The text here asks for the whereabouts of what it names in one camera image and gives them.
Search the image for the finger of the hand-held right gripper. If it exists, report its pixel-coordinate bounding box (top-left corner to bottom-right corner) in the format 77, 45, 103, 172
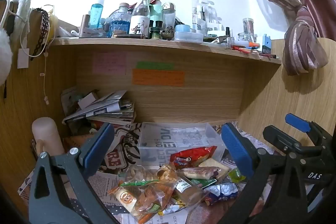
286, 113, 330, 147
263, 125, 303, 156

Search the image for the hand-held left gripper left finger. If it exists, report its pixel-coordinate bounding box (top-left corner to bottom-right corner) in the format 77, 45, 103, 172
28, 123, 121, 224

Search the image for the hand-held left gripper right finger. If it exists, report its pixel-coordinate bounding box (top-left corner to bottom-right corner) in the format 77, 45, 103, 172
218, 123, 308, 224

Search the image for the red snack packet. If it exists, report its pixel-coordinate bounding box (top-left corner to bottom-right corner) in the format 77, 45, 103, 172
170, 146, 218, 170

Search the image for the clear plastic container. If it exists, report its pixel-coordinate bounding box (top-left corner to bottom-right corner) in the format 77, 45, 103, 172
138, 122, 227, 167

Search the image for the orange patterned paper bag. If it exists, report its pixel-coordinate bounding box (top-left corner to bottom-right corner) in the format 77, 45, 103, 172
64, 134, 96, 155

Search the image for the printed newspaper table cloth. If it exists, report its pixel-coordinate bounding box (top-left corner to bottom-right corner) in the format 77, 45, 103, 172
18, 122, 276, 224

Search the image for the green jelly cup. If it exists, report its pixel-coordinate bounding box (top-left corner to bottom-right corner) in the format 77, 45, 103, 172
228, 168, 246, 183

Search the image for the pile of papers and booklets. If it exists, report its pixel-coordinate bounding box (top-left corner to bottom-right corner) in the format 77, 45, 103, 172
62, 90, 137, 125

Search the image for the cream snack packet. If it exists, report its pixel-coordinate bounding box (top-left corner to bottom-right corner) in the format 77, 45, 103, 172
181, 158, 229, 180

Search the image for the blue chip packet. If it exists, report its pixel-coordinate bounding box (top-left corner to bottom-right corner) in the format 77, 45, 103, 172
204, 183, 240, 207

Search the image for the green label snack packet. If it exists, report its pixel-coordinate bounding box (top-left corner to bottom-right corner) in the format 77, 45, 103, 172
190, 178, 217, 189

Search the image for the clear packet of pale crackers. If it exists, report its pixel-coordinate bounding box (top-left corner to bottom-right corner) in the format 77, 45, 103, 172
125, 165, 158, 183

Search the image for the beige cylinder roll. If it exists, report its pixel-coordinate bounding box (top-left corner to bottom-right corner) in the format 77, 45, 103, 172
32, 117, 65, 157

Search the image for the clear packet with orange label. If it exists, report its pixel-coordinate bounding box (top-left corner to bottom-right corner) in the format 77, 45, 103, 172
109, 185, 139, 214

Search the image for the clear packet of brown powder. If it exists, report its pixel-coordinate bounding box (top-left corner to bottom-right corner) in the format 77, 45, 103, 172
173, 176, 208, 207

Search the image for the clear packet of caramel puffs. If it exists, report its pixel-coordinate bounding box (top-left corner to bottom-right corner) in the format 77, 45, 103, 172
156, 164, 178, 183

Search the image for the pink sticky note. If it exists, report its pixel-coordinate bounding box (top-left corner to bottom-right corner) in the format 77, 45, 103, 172
92, 52, 127, 75

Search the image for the pink striped curtain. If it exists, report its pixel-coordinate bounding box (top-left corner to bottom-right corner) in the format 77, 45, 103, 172
233, 0, 336, 76

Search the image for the small blue box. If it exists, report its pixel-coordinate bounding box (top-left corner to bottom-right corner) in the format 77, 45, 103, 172
262, 34, 272, 54

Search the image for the orange sticky note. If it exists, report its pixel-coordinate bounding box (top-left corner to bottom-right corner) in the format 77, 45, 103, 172
132, 69, 185, 87

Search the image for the green sticky note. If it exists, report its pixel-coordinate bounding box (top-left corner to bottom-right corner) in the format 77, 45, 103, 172
136, 61, 175, 70

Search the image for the tall clear glass jar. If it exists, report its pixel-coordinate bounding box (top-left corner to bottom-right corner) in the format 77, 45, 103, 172
243, 18, 255, 36

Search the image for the white paper tag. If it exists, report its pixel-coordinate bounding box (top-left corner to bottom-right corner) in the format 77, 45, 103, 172
17, 48, 29, 69

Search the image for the brown cardboard tube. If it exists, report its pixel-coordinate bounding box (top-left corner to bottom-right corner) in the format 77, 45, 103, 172
79, 14, 91, 37

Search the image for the clear lidded plastic box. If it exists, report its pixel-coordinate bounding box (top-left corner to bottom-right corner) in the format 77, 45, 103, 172
174, 31, 204, 43

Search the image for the round blue glass bottle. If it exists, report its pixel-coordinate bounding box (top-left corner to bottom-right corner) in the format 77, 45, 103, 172
108, 3, 132, 36

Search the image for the dark lace headband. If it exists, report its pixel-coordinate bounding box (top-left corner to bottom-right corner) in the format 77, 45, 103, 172
29, 7, 51, 61

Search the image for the blue liquid plastic bottle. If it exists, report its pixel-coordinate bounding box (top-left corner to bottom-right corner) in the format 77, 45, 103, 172
90, 0, 105, 29

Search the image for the clear glass bottle with cork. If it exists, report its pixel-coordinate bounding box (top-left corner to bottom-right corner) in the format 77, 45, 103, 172
129, 0, 151, 39

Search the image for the small blue tub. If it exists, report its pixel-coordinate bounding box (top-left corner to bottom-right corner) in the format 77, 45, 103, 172
175, 24, 191, 34

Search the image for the white plush toy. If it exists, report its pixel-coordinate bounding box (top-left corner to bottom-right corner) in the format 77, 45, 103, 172
0, 0, 32, 86

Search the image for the clear blister packaging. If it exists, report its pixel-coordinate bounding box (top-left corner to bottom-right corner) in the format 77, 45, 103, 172
191, 0, 224, 32

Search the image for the clear jar with silver lid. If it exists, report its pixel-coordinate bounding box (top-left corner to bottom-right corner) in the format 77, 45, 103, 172
161, 3, 176, 31

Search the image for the mint green bottle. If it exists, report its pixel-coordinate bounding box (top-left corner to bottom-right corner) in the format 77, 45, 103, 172
151, 0, 163, 23

